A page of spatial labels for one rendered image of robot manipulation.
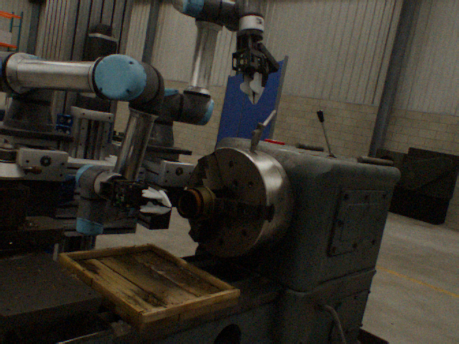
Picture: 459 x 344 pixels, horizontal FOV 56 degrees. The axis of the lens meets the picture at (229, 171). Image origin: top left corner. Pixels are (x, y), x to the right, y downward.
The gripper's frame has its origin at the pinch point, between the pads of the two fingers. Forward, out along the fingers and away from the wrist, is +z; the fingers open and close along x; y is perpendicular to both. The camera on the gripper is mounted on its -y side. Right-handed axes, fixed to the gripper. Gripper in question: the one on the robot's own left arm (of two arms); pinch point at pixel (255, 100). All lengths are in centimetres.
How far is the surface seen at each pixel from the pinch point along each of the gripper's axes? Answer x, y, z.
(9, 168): -5, 70, 24
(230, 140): -15.1, -5.3, 10.8
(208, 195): 1.8, 22.5, 29.2
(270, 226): 12.4, 9.6, 37.6
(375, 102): -371, -981, -210
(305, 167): 15.5, -3.3, 21.2
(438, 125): -219, -981, -135
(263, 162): 9.2, 8.6, 20.0
